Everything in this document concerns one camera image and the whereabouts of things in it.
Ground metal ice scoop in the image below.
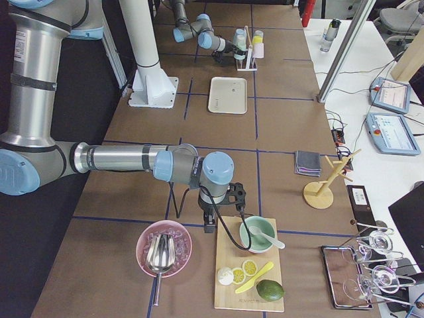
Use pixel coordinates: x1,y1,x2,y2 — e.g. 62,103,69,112
146,234,176,306

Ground green plastic cup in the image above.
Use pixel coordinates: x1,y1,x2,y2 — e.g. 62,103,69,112
233,35,246,60

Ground black laptop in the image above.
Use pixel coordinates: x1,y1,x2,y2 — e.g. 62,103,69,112
388,186,424,271

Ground green avocado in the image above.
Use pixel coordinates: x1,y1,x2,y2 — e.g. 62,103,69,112
256,280,285,301

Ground grey office chair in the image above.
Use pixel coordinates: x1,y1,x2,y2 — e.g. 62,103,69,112
374,1,423,44

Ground white wire cup rack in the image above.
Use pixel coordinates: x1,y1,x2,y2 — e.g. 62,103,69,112
235,25,258,72

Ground beige rabbit tray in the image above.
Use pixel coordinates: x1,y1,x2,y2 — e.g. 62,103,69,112
207,77,247,115

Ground metallic rectangular tray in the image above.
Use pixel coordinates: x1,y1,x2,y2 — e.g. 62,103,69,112
320,245,373,310

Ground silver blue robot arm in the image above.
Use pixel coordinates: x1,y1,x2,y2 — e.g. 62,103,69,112
169,0,246,60
1,1,236,233

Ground yellow plastic cup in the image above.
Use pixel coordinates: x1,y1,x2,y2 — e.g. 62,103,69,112
252,35,263,44

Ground red fire extinguisher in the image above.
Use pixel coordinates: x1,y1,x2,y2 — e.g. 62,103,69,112
301,0,316,27

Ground small electronics board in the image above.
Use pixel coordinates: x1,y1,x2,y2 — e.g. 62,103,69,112
331,129,345,146

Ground teach pendant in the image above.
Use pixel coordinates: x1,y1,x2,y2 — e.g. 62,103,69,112
370,77,411,115
366,113,421,156

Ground black box with label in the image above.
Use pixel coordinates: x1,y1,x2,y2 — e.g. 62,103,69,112
346,185,376,225

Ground clear water bottle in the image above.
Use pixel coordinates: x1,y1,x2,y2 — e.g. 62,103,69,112
320,19,341,52

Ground grey plastic cup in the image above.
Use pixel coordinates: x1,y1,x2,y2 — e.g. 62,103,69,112
254,30,264,38

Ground lower teach pendant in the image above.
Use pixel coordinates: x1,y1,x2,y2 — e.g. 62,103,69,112
366,113,421,156

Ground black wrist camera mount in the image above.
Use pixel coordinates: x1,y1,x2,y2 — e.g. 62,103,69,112
226,182,246,209

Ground wooden cutting board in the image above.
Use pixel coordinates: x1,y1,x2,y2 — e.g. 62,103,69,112
214,222,284,313

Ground blue plastic cup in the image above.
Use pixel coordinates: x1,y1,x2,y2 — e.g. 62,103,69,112
235,28,244,36

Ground yellow plastic knife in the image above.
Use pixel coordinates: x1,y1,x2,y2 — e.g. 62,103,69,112
235,261,274,294

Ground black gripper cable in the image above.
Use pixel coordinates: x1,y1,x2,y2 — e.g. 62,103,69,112
168,182,256,251

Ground upper teach pendant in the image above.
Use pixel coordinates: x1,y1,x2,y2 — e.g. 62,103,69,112
370,77,411,115

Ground white camera pole stand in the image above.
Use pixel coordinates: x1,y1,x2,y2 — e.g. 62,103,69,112
119,0,178,109

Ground wooden mug tree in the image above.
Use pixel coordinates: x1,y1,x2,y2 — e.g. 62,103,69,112
303,149,361,209

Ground pink ice bowl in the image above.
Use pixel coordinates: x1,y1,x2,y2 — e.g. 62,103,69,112
136,220,192,278

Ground white ceramic spoon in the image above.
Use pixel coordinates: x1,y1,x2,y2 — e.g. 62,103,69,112
248,226,286,249

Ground aluminium frame post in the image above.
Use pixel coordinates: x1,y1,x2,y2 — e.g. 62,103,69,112
317,0,376,103

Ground lemon slice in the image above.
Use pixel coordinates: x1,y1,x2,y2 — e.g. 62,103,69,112
241,260,258,277
232,267,246,285

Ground grey folded cloth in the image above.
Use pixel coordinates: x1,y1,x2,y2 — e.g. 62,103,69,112
294,150,321,177

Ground wire glass rack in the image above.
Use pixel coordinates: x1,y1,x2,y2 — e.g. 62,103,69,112
343,219,417,307

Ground white lemon end piece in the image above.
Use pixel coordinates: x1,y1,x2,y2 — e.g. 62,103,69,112
217,267,234,286

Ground pink plastic cup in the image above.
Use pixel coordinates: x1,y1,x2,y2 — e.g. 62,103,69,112
252,42,264,59

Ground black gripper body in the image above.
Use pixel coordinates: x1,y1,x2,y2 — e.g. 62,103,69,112
223,40,237,54
198,191,216,226

